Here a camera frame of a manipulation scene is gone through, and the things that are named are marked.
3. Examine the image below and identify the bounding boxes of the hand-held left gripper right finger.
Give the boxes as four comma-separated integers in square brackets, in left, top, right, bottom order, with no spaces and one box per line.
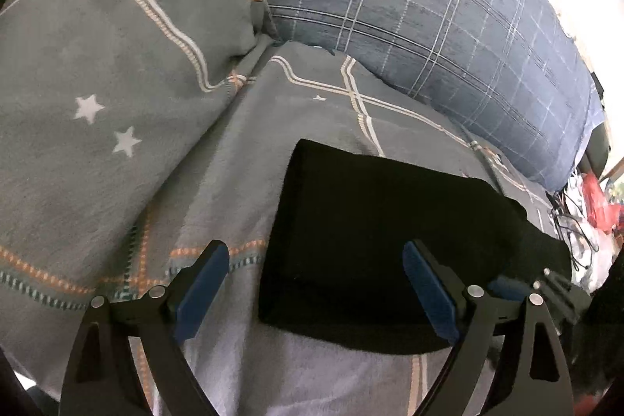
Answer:
[402,239,573,416]

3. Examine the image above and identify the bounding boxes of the black cables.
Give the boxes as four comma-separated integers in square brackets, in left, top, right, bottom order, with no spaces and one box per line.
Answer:
[551,192,605,253]

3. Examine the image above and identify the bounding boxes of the black pants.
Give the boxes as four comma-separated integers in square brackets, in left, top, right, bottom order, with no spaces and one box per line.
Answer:
[257,138,572,356]

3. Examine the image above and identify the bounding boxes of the dark cloth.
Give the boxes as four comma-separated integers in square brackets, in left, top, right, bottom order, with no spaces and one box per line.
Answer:
[584,124,611,175]

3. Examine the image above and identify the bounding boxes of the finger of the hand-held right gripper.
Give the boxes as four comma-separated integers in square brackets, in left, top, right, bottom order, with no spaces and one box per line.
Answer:
[487,269,592,329]

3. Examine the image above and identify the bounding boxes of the blue plaid pillow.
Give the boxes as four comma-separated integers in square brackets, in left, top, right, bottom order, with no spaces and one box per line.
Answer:
[207,0,605,193]

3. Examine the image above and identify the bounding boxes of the grey star-print bedsheet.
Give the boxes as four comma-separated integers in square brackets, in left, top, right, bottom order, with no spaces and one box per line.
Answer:
[136,41,566,416]

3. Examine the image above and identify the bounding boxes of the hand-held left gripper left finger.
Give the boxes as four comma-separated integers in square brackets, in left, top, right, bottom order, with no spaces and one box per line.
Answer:
[59,239,230,416]

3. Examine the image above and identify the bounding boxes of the grey star-print pillow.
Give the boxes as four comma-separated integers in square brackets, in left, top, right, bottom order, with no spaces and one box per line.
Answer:
[0,0,282,392]

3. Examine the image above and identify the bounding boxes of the red plastic bag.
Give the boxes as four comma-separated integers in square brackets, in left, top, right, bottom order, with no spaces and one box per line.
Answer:
[582,172,624,234]

